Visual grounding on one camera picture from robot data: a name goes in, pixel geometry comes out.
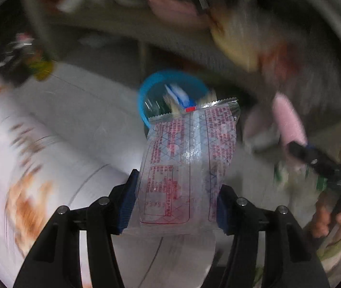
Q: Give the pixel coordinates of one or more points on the clear red-printed plastic wrapper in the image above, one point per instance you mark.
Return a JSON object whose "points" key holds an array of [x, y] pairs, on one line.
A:
{"points": [[182, 168]]}

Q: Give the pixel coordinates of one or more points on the pink plastic basin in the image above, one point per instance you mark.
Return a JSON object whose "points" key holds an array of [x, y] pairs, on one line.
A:
{"points": [[176, 9]]}

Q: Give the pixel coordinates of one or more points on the blue trash bin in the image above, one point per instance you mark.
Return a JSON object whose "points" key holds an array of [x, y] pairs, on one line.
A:
{"points": [[142, 102]]}

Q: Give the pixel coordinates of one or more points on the clear bags of food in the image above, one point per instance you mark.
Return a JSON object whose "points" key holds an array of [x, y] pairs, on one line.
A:
{"points": [[242, 45]]}

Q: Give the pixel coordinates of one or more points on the green bottle with red cap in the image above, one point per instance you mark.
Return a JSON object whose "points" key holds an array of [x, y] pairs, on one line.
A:
{"points": [[43, 66]]}

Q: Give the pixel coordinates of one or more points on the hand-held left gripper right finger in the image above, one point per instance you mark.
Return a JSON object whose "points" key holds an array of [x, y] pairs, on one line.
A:
{"points": [[224, 211]]}

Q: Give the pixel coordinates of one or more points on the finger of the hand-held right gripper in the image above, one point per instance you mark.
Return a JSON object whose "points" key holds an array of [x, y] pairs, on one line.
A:
{"points": [[311, 159]]}

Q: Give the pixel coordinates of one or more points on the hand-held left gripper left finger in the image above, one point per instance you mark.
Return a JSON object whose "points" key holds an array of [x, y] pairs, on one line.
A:
{"points": [[127, 205]]}

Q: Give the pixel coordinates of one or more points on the floral plastic tablecloth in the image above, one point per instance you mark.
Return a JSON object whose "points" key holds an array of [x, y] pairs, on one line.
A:
{"points": [[2, 156]]}

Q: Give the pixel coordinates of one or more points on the person's right hand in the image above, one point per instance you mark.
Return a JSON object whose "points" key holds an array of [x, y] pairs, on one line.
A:
{"points": [[320, 222]]}

